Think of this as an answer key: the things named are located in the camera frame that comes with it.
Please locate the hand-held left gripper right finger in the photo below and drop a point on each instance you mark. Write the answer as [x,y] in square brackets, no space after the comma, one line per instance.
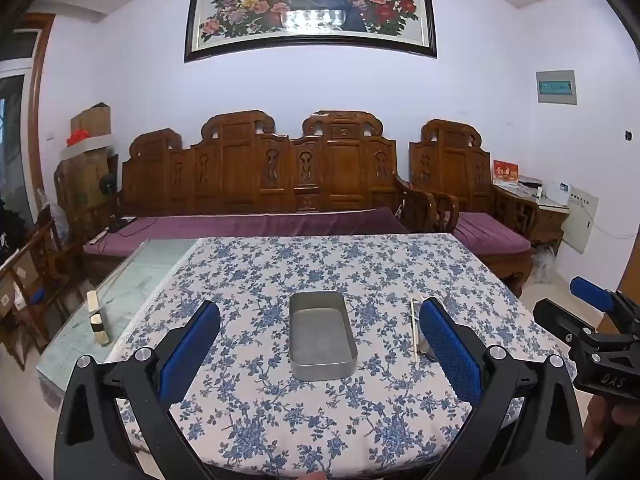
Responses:
[450,355]

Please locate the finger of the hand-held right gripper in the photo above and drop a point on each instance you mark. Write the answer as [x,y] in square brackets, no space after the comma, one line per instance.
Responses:
[590,292]
[555,316]

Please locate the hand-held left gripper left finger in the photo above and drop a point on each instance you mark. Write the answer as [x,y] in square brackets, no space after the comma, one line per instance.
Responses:
[192,350]

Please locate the metal tray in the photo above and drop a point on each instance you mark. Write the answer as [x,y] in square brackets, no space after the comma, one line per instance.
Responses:
[320,330]

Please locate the person's right hand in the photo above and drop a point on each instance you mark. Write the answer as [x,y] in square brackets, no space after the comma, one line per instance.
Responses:
[600,425]

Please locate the clear plastic bag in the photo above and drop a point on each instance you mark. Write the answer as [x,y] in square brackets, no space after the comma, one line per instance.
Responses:
[52,215]
[542,266]

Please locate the wooden side table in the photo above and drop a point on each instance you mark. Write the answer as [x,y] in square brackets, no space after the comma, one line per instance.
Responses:
[550,220]

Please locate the small cream and black object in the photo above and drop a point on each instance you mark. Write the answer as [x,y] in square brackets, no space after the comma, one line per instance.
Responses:
[97,317]

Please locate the white device box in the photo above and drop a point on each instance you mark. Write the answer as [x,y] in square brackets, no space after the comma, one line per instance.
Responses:
[557,194]

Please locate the purple armchair cushion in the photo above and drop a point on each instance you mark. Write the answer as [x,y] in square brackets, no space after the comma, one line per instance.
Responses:
[490,232]

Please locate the grey and white box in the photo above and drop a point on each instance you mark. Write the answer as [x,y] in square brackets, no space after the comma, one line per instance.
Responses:
[530,189]

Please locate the black device on sofa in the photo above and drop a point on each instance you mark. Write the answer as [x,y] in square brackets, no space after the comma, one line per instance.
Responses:
[122,224]

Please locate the remote control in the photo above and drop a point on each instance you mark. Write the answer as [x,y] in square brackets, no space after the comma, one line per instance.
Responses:
[97,236]

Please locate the blue floral tablecloth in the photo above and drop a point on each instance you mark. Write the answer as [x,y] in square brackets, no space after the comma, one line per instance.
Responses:
[320,260]

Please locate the wooden chair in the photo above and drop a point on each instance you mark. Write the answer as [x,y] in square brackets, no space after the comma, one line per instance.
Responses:
[35,280]

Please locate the carved wooden sofa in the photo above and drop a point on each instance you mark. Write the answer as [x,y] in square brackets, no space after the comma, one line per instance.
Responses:
[240,175]

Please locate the black fan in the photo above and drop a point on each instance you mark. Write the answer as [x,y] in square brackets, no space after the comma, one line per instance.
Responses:
[106,185]

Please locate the carved wooden armchair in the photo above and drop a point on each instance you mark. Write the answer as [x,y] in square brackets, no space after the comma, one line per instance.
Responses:
[450,160]

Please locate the large cardboard box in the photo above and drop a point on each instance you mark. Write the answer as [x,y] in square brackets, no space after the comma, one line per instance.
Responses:
[82,185]

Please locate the black bags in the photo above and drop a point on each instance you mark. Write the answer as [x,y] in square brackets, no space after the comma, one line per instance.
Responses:
[12,225]

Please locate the white shelf board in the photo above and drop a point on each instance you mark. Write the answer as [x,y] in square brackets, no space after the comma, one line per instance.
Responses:
[85,149]

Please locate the red bundle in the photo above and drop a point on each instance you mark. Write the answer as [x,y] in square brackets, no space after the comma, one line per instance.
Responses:
[77,137]

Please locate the small cardboard box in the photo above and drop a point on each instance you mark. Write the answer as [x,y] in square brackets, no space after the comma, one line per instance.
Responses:
[91,119]

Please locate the glass window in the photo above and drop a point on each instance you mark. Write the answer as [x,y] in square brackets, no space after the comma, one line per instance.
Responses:
[12,125]

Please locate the framed peacock flower painting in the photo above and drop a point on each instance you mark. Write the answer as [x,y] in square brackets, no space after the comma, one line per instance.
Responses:
[310,10]

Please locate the white wall cabinet panel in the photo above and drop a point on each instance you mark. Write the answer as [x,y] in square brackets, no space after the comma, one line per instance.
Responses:
[582,220]

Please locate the grey wall electrical box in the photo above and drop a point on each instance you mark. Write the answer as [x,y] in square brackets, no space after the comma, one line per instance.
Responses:
[556,87]

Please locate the wooden door frame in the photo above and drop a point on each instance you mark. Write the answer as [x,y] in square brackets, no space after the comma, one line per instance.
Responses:
[37,110]

